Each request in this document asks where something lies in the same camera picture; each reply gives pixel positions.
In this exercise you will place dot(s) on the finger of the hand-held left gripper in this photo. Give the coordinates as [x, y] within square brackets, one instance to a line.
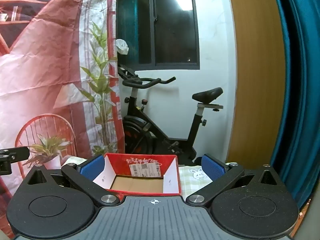
[15, 153]

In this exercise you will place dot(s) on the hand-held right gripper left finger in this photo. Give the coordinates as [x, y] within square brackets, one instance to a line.
[92, 167]

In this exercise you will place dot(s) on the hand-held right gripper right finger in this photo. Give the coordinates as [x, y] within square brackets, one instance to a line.
[212, 167]

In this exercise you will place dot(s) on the red cardboard box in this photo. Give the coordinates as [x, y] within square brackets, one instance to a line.
[147, 158]

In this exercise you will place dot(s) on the checked rabbit print bed sheet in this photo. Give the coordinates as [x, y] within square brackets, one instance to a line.
[190, 180]

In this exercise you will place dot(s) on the black exercise bike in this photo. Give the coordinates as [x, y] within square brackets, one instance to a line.
[150, 132]

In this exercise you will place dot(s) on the wooden panel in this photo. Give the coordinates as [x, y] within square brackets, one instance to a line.
[255, 80]

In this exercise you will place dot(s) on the printed backdrop cloth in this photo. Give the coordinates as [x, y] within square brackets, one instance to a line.
[37, 55]

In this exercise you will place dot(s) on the teal curtain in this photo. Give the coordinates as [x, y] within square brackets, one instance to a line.
[300, 80]

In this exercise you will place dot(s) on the white plastic bag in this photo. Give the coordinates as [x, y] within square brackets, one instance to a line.
[121, 46]

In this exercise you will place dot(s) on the dark framed window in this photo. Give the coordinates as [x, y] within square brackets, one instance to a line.
[172, 30]

